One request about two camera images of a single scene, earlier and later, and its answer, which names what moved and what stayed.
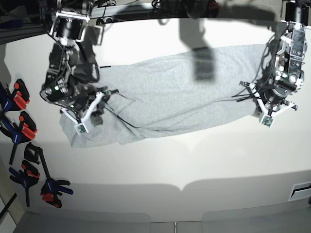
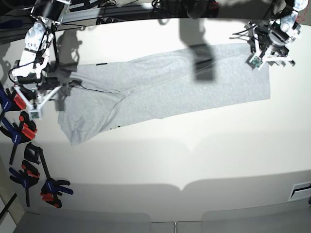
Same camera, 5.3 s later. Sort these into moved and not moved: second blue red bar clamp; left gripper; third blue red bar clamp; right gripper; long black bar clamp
Moved: right gripper; left gripper
Not moved: third blue red bar clamp; second blue red bar clamp; long black bar clamp
